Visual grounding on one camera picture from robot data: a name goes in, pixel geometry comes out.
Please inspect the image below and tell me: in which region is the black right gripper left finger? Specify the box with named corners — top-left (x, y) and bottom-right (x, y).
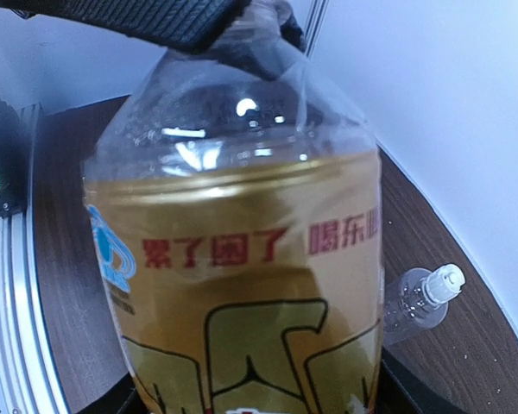
top-left (79, 377), bottom-right (145, 414)

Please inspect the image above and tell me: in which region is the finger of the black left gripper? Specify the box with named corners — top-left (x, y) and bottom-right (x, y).
top-left (0, 0), bottom-right (250, 54)
top-left (245, 0), bottom-right (306, 81)

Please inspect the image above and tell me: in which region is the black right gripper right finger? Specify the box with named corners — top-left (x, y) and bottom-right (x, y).
top-left (377, 348), bottom-right (464, 414)

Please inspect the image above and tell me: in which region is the large gold label drink bottle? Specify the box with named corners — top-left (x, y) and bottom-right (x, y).
top-left (80, 0), bottom-right (388, 414)

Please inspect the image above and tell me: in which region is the small clear plastic bottle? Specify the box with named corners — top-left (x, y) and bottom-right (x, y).
top-left (383, 264), bottom-right (465, 348)

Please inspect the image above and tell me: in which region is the front aluminium frame rail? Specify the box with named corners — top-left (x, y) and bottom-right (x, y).
top-left (0, 103), bottom-right (70, 414)

